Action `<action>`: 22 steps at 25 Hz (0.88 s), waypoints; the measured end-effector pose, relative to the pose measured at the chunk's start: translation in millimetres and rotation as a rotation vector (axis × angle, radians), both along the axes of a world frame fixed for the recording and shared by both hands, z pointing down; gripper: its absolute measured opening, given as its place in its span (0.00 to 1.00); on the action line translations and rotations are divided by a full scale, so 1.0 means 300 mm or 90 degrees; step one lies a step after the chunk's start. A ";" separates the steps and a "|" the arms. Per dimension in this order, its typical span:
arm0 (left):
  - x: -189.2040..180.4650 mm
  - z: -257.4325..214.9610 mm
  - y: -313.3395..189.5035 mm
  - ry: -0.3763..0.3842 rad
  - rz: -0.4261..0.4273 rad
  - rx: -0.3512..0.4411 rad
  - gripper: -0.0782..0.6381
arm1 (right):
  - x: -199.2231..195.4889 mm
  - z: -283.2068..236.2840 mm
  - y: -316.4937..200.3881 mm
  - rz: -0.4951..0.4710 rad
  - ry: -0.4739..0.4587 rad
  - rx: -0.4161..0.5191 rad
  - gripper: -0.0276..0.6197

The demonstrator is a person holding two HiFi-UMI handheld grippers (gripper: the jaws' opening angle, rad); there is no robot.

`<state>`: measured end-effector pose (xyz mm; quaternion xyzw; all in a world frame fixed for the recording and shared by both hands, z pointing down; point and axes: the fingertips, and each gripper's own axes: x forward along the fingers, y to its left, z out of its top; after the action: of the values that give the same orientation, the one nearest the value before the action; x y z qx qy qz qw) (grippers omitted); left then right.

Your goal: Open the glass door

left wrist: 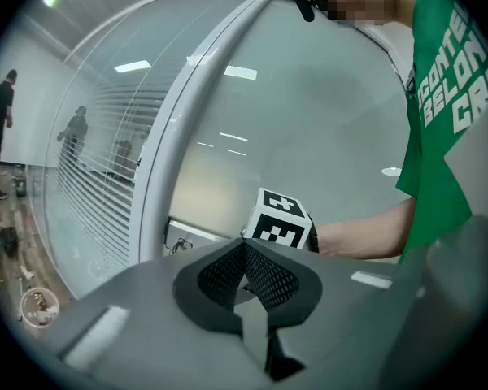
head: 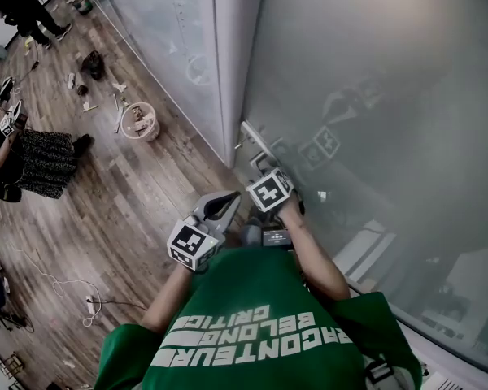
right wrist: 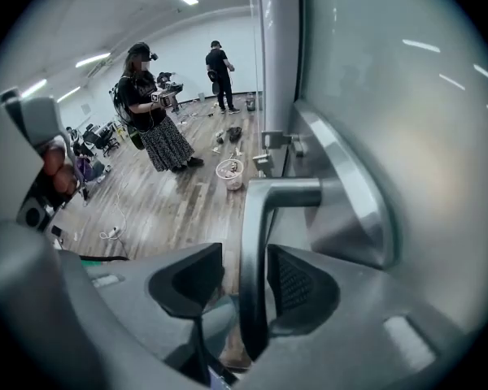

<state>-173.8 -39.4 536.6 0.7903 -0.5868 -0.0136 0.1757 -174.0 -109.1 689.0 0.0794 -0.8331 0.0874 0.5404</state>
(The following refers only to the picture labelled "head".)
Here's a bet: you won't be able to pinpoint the white power strip with cable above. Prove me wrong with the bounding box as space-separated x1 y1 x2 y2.
7 245 103 328

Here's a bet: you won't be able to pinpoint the metal door handle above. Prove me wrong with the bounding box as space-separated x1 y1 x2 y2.
239 120 285 174

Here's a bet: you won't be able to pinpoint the person's right forearm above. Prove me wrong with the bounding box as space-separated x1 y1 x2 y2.
276 195 351 300

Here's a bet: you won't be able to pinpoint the small black screen device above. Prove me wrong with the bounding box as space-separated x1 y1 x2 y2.
261 226 292 248

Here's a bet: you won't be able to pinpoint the scattered white paper scraps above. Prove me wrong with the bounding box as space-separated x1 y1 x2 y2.
64 71 129 134

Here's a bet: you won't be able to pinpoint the glass partition with blinds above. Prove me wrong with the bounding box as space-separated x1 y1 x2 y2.
75 0 268 169

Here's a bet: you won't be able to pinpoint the black bag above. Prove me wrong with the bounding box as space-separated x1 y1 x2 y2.
80 50 106 81

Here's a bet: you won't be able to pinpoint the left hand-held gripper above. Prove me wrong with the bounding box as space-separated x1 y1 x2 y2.
166 189 244 274

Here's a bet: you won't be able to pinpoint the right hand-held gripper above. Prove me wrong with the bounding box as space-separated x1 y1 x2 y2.
246 167 301 214

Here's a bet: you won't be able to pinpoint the person's left forearm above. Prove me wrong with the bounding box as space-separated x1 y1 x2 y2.
140 264 194 335

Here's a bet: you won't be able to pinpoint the person's green printed t-shirt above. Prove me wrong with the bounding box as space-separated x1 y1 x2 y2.
93 246 424 390

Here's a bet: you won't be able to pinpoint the grey shoulder strap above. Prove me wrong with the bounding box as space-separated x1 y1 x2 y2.
364 357 399 390

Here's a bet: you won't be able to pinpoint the pink waste basket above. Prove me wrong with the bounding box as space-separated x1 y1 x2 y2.
120 102 162 142

